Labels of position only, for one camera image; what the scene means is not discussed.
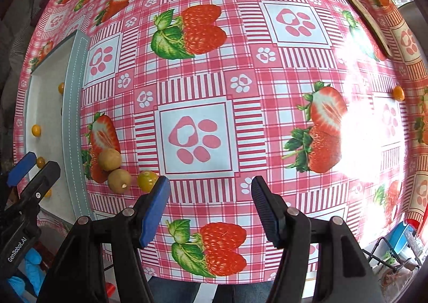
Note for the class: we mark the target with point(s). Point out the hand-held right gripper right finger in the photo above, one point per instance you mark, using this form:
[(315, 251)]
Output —
[(267, 209)]

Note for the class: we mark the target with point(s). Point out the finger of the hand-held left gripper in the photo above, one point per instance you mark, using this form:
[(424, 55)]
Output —
[(21, 167), (46, 176)]

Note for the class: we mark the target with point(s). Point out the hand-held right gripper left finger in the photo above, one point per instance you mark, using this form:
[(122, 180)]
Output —
[(155, 212)]

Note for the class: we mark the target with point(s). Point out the grey rimmed white tray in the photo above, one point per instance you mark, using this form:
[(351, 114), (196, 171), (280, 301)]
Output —
[(50, 156)]

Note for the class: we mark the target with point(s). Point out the yellow green cherry tomato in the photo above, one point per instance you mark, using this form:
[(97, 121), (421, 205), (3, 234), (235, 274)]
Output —
[(147, 180)]

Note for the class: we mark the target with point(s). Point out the person's left hand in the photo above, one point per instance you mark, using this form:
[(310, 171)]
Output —
[(30, 268)]

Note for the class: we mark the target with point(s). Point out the brown longan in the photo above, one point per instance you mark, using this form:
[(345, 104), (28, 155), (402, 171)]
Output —
[(119, 181), (109, 160)]

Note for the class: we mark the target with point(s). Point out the blue box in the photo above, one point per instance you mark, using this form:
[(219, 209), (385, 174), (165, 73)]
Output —
[(399, 237)]

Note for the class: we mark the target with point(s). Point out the wooden cutting board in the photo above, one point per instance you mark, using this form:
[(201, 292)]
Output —
[(364, 19)]

